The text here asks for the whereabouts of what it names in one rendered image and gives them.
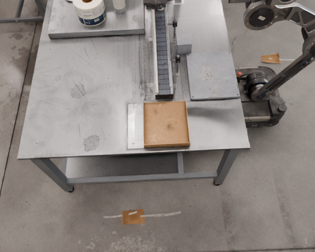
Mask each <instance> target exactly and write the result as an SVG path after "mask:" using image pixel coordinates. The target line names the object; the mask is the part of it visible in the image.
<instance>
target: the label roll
mask: <svg viewBox="0 0 315 252"><path fill-rule="evenodd" d="M72 2H73V5H74V8H75V11H76V14H77V17H78V20H79V21H80V23H81V24H83V25H85V26H96V25H99V24H101V23H102V22H103V21H104V20H105V19H106V16H107V14H106V9H105V5H104V0H72Z"/></svg>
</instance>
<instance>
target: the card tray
mask: <svg viewBox="0 0 315 252"><path fill-rule="evenodd" d="M190 143H191V142H190V131H189V121H188V111H187V100H186V98H185V100H184V101H164V102H144V100H143V146H144V148H157V147H178V146H190Z"/></svg>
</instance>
